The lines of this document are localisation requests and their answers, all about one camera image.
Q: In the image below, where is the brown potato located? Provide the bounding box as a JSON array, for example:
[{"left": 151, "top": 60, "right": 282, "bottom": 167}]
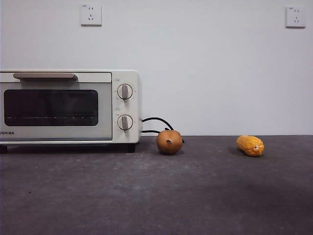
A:
[{"left": 156, "top": 130, "right": 183, "bottom": 155}]

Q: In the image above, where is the glass oven door with handle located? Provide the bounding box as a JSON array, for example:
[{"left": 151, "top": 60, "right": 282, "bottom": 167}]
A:
[{"left": 0, "top": 71, "right": 113, "bottom": 142}]

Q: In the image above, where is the yellow corn cob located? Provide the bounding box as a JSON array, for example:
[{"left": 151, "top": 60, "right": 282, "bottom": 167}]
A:
[{"left": 236, "top": 135, "right": 265, "bottom": 158}]

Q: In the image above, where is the white wall socket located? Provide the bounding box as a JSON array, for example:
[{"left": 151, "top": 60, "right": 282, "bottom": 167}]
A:
[
  {"left": 81, "top": 3, "right": 103, "bottom": 26},
  {"left": 285, "top": 6, "right": 307, "bottom": 28}
]

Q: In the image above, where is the beige round oven knob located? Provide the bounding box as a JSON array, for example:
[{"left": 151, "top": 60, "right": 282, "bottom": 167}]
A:
[
  {"left": 116, "top": 83, "right": 134, "bottom": 101},
  {"left": 116, "top": 114, "right": 134, "bottom": 132}
]

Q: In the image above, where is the black oven power cable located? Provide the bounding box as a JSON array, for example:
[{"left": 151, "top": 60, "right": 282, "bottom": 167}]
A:
[{"left": 141, "top": 117, "right": 185, "bottom": 144}]

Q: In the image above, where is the cream white toaster oven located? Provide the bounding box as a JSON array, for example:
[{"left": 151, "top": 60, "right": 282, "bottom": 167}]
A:
[{"left": 0, "top": 69, "right": 142, "bottom": 154}]

